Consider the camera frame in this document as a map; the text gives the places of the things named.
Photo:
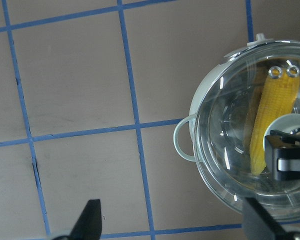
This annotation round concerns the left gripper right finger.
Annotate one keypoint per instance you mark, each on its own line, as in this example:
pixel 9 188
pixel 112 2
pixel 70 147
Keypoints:
pixel 258 224

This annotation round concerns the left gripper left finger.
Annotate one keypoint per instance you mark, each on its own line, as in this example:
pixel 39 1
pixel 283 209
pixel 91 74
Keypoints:
pixel 89 224

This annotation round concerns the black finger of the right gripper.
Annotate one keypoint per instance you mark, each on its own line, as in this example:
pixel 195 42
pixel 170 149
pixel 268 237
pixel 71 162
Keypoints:
pixel 282 155

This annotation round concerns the yellow plastic corn cob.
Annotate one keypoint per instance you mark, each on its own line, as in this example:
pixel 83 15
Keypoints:
pixel 280 91

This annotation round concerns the glass pot lid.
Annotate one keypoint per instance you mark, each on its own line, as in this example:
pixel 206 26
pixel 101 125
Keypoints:
pixel 227 125

